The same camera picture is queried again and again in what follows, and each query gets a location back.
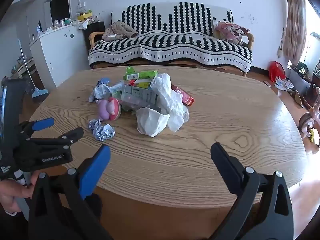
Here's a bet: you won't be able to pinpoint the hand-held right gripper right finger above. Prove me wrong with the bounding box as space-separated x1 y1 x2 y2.
210 142 294 240

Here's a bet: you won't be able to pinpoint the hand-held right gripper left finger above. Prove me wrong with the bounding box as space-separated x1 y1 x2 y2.
28 144 113 240

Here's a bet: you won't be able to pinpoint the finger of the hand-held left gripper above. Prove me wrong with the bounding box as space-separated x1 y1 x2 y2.
19 117 55 137
26 127 84 153

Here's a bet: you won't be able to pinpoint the white plastic bag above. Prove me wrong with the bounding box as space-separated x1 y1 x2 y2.
150 73 190 132

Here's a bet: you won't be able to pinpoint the green carton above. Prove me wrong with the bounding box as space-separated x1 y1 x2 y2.
125 66 158 82

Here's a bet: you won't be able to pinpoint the person's left hand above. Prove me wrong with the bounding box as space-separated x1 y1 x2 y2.
0 171 41 216

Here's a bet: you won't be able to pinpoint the wooden table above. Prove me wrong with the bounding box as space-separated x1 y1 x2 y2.
29 66 310 208

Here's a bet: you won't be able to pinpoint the blue broom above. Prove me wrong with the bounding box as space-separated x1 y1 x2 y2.
17 39 49 98

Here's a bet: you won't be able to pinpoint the crumpled silver foil ball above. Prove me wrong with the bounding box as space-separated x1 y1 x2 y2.
89 119 115 142

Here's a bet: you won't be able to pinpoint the low wooden shelf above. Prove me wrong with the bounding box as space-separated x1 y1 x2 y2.
10 57 35 79

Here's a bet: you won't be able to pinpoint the pink round toy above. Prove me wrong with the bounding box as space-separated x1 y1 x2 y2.
98 98 122 122

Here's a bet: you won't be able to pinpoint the blue white crumpled wrapper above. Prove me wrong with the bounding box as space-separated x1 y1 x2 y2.
89 78 123 103

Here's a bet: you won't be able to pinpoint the red snack wrapper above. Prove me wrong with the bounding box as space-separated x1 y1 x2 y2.
171 85 195 106

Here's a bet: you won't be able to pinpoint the white cabinet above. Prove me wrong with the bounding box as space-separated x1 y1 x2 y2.
29 21 88 88

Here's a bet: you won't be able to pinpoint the grey clear packet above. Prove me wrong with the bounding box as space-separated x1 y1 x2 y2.
121 84 159 110

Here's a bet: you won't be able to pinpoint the pink tricycle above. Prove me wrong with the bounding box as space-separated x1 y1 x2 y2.
299 84 320 153

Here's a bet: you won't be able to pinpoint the scattered papers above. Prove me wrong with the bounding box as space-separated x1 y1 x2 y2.
274 76 294 90

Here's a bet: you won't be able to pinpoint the wooden sofa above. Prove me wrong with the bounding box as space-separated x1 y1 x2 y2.
88 2 255 77

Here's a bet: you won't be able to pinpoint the row of small bottles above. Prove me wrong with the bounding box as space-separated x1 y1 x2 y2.
51 17 75 28

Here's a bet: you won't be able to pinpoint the red bag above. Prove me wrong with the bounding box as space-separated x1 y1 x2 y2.
269 61 286 82

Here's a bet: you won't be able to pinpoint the black speaker box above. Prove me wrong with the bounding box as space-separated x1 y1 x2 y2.
84 21 105 50

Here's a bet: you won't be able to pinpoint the yellow box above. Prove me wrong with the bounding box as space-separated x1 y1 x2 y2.
77 9 92 22

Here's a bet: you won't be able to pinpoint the beige dotted clothing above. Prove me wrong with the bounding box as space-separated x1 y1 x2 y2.
102 21 139 42

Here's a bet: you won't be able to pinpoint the pink cartoon pillow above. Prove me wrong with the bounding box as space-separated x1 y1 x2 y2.
215 21 250 45

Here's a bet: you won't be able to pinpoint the pink patterned curtain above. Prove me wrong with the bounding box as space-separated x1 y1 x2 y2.
284 0 309 67

